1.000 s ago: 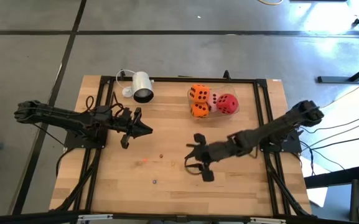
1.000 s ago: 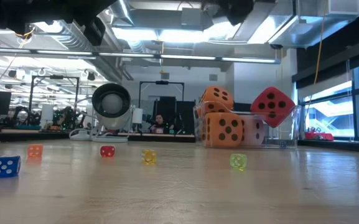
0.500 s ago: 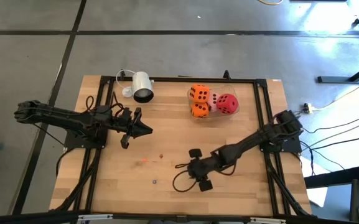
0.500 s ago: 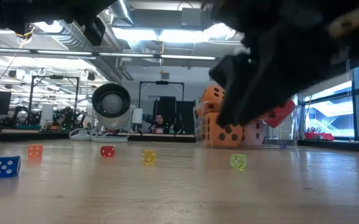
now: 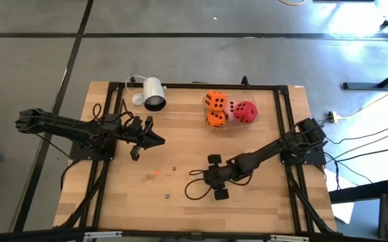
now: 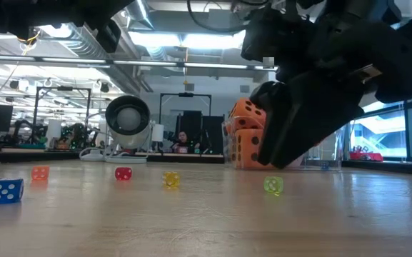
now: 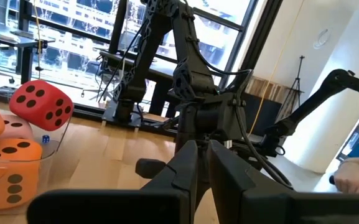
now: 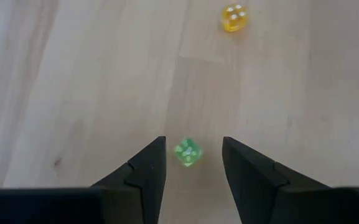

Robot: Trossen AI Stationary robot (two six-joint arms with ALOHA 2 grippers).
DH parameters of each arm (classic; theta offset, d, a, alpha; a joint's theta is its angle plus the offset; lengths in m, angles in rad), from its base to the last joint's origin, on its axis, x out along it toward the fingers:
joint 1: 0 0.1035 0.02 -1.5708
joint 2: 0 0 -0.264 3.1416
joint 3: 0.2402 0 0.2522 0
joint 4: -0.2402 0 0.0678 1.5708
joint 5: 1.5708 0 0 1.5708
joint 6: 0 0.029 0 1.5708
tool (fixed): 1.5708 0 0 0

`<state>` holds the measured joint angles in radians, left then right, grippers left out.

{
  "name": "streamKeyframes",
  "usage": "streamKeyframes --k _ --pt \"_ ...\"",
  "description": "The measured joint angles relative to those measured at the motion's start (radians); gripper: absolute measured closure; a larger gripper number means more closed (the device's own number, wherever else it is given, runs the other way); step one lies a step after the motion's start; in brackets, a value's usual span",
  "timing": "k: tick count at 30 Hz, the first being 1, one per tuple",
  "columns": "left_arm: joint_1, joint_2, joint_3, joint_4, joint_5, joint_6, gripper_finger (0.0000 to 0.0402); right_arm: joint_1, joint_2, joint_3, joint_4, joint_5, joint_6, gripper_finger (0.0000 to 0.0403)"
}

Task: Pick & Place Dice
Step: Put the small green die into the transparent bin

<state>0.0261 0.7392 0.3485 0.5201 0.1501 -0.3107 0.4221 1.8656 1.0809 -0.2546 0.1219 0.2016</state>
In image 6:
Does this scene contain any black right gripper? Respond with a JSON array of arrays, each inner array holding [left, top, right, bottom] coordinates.
[[258, 21, 412, 171]]

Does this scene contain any large orange foam die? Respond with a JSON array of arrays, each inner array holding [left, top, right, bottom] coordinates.
[[228, 98, 267, 131], [232, 128, 276, 171]]

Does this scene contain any clear plastic bin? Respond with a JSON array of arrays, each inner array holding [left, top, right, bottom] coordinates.
[[221, 116, 343, 172]]

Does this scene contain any long light bar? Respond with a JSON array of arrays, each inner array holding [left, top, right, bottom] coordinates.
[[0, 53, 280, 72]]

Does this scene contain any red box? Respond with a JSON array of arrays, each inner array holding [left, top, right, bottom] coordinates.
[[349, 145, 384, 163]]

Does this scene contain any green translucent die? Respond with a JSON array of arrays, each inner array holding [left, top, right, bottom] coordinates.
[[263, 176, 284, 196]]

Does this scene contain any black screen panel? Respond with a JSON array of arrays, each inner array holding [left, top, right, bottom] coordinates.
[[175, 110, 204, 143]]

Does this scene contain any person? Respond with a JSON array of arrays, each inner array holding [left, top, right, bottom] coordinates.
[[171, 131, 201, 151]]

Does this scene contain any white box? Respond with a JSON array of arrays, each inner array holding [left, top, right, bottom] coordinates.
[[47, 119, 63, 139]]

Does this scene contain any yellow translucent die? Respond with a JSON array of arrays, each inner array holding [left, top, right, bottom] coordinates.
[[161, 171, 181, 189]]

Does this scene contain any small red die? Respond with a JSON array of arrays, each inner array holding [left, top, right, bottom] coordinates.
[[114, 166, 133, 181]]

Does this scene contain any long dark workbench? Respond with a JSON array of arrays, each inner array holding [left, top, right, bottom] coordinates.
[[0, 146, 224, 165]]

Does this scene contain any small orange die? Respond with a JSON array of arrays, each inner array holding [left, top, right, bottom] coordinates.
[[31, 165, 51, 181]]

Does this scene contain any big blue plastic die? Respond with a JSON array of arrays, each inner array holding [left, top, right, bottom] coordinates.
[[0, 177, 25, 205]]

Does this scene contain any black metal station frame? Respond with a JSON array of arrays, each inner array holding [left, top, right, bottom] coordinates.
[[32, 85, 92, 147], [159, 92, 213, 124]]

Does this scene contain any white lamp cable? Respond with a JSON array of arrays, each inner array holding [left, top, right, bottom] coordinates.
[[79, 110, 109, 162]]

